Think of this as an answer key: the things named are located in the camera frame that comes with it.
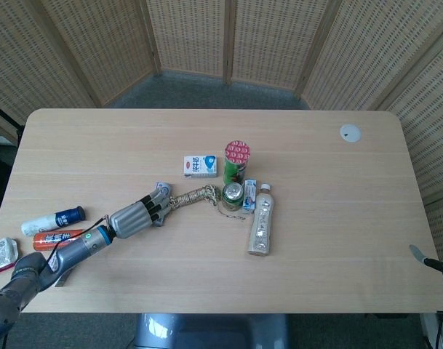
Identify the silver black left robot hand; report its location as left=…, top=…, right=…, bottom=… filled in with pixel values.
left=109, top=188, right=170, bottom=240

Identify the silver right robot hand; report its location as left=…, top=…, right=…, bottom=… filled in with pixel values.
left=409, top=244, right=430, bottom=265

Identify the white blue-print can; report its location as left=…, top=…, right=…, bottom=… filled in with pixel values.
left=151, top=180, right=174, bottom=201

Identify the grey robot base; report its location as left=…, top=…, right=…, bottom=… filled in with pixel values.
left=133, top=313, right=291, bottom=349

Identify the green Tsingtao beer can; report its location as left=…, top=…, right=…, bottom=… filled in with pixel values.
left=221, top=182, right=244, bottom=212

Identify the orange tube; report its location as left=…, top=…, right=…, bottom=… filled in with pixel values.
left=33, top=228, right=87, bottom=252

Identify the white bottle with blue cap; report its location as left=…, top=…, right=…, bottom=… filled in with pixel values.
left=20, top=205, right=87, bottom=236

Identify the white blue milk carton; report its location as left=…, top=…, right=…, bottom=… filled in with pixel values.
left=183, top=155, right=219, bottom=179

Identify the small white blue carton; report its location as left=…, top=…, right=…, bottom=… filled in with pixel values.
left=242, top=178, right=259, bottom=212

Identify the green Pringles tube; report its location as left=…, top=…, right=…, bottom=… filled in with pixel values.
left=223, top=140, right=252, bottom=186

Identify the beige milk tea bottle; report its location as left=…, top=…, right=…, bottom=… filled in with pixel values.
left=247, top=183, right=274, bottom=257

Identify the white red snack packet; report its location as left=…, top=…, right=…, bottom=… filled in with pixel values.
left=0, top=237, right=20, bottom=278

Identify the white round table grommet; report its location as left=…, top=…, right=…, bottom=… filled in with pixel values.
left=339, top=124, right=362, bottom=143

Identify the black stand pole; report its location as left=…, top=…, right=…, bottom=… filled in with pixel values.
left=0, top=100, right=25, bottom=141

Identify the woven rattan folding screen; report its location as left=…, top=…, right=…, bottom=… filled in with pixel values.
left=0, top=0, right=443, bottom=255

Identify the coiled beige speckled rope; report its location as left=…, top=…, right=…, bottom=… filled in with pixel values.
left=169, top=184, right=246, bottom=220

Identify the thin black arm wire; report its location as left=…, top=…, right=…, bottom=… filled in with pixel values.
left=46, top=214, right=111, bottom=272

